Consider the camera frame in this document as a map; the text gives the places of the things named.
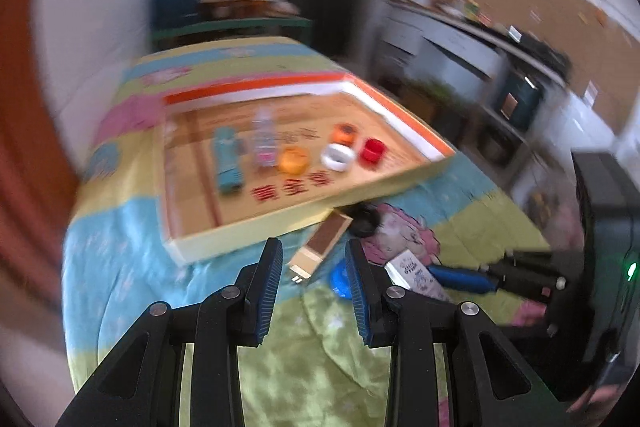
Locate yellow cardboard tray orange rim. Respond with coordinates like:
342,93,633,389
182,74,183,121
159,72,457,264

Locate black gas stove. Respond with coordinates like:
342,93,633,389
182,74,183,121
510,29,572,82

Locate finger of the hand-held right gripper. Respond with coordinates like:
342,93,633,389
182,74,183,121
429,251,570,304
500,324,563,390

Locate small brown cardboard box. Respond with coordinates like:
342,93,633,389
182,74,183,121
288,213,352,285

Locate clear plastic bottle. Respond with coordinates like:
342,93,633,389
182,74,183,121
251,107,277,168

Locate white kitchen counter cabinet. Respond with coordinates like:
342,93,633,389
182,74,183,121
375,0,576,188

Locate green bench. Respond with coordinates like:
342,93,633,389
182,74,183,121
150,16,313,54

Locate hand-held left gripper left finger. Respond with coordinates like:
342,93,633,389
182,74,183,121
55,237,284,427

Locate red tape roll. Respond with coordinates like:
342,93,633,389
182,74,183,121
361,138,386,164

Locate cardboard wall sheets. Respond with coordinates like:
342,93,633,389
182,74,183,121
431,0,640,128

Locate teal kitchen appliance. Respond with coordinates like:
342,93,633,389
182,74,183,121
492,69,544,130

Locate blue round lid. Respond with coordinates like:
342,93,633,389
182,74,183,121
330,257,357,300

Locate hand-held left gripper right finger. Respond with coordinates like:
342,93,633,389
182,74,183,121
346,238,576,427

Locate white printed carton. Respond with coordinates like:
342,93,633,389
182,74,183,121
384,251,451,303

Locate red-brown wooden door frame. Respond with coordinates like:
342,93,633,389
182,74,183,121
0,0,83,308

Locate person's right hand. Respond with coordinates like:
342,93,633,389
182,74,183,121
570,383,631,414

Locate black round object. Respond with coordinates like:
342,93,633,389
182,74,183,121
347,203,383,237

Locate teal folded pack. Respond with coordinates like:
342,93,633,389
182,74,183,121
214,128,246,195

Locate white tape roll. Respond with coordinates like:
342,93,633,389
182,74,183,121
321,143,355,172

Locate orange and black tape roll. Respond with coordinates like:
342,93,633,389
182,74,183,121
332,123,357,145

